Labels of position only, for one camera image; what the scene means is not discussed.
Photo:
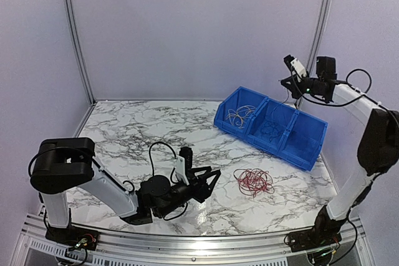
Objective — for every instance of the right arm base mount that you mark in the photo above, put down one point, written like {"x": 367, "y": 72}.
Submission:
{"x": 308, "y": 240}

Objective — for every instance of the blue three-compartment plastic bin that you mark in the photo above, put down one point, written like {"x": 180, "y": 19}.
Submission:
{"x": 272, "y": 126}

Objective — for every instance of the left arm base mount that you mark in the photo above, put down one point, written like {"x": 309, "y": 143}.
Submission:
{"x": 75, "y": 237}

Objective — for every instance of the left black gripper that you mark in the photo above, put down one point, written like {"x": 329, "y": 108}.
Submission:
{"x": 197, "y": 197}

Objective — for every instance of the aluminium front rail frame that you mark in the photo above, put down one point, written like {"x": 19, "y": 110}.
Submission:
{"x": 128, "y": 248}

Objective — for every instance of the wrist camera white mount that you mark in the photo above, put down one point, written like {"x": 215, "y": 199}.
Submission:
{"x": 183, "y": 162}
{"x": 295, "y": 66}

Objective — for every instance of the right aluminium corner post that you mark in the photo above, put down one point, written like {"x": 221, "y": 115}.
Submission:
{"x": 318, "y": 35}

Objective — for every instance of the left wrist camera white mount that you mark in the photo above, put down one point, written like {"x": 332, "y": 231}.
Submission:
{"x": 183, "y": 162}

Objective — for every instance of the left aluminium corner post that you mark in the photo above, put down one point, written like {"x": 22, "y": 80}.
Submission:
{"x": 78, "y": 52}

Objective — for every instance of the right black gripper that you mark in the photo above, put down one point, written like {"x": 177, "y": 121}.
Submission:
{"x": 292, "y": 87}

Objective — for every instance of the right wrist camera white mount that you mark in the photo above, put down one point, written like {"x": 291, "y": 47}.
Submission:
{"x": 295, "y": 66}

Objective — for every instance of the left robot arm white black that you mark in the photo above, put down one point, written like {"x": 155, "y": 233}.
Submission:
{"x": 65, "y": 163}

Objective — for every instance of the aluminium corner post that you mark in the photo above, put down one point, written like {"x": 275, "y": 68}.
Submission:
{"x": 78, "y": 52}
{"x": 318, "y": 35}

